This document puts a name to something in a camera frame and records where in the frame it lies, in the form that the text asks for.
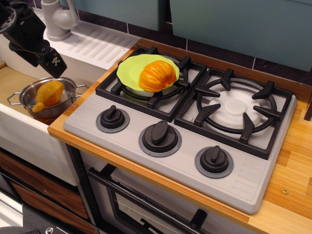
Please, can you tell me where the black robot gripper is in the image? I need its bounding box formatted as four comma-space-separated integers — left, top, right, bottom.
2, 7, 67, 78

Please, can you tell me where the toy chicken drumstick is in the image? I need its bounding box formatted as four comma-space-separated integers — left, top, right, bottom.
32, 80, 64, 113

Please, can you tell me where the orange toy pumpkin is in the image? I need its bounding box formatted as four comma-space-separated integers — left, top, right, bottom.
138, 60, 177, 93

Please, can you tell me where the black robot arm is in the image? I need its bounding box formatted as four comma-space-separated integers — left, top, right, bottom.
0, 0, 67, 78

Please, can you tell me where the small steel pot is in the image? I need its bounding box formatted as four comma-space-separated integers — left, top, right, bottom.
7, 77, 88, 119

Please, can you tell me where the white toy sink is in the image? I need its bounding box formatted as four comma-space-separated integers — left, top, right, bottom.
0, 21, 138, 186

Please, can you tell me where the light green plate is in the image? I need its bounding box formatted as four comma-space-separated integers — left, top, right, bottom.
117, 54, 179, 92

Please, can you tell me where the grey toy faucet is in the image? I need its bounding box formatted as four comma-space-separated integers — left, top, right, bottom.
41, 0, 79, 41

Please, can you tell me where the left black stove knob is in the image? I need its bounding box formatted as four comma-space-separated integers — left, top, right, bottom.
96, 105, 130, 134

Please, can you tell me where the black stove knob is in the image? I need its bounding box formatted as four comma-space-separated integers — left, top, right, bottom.
195, 145, 234, 179
138, 120, 182, 157
96, 105, 130, 134

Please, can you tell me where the wooden drawer front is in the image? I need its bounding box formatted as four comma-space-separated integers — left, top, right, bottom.
0, 148, 96, 234

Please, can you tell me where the middle black stove knob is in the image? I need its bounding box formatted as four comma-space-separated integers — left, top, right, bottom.
138, 120, 182, 157

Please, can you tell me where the toy oven door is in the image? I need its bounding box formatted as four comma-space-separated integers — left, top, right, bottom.
81, 153, 242, 234

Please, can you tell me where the grey toy stove top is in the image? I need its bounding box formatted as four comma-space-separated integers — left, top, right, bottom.
62, 47, 298, 215

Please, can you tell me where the white right burner disc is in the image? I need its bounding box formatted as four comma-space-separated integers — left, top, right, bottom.
201, 83, 271, 129

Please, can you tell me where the right black stove knob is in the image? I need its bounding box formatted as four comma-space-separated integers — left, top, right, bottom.
195, 145, 234, 179

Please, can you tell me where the right black burner grate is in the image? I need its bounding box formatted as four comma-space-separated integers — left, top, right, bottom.
175, 68, 295, 159

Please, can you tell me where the black oven door handle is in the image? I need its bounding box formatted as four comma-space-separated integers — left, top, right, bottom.
88, 168, 207, 234

